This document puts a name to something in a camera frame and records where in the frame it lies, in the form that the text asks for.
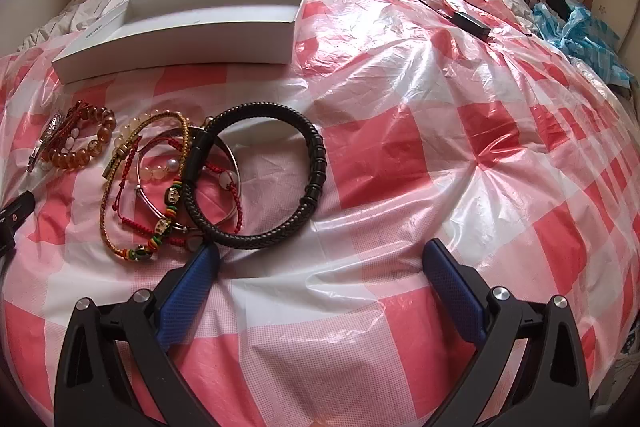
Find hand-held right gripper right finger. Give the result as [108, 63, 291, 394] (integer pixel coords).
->
[422, 238, 592, 427]

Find red string bracelet coloured beads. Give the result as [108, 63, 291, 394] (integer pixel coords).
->
[117, 147, 201, 253]

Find amber bead bracelet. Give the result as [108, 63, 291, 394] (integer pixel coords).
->
[40, 106, 117, 172]

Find pale yellow bead bracelet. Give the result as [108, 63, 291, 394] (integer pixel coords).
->
[117, 112, 182, 180]

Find white cardboard box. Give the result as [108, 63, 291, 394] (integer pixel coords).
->
[51, 0, 311, 84]

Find thin silver wire bangle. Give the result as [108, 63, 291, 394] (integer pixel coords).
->
[135, 142, 206, 240]

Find blue plastic bag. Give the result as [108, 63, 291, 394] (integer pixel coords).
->
[532, 2, 636, 88]

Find black power adapter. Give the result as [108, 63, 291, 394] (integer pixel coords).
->
[451, 12, 493, 40]

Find red white checkered plastic sheet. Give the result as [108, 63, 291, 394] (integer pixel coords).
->
[0, 0, 633, 427]

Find red cord bracelet white beads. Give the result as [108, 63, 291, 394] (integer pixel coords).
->
[202, 159, 243, 228]

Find gold braided cord bracelet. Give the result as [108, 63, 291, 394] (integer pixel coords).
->
[100, 109, 193, 258]

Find black braided leather bracelet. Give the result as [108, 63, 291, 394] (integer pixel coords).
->
[182, 103, 327, 250]

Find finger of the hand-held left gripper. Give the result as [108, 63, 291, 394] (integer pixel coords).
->
[0, 191, 36, 258]

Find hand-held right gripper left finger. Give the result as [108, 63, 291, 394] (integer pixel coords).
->
[54, 242, 221, 427]

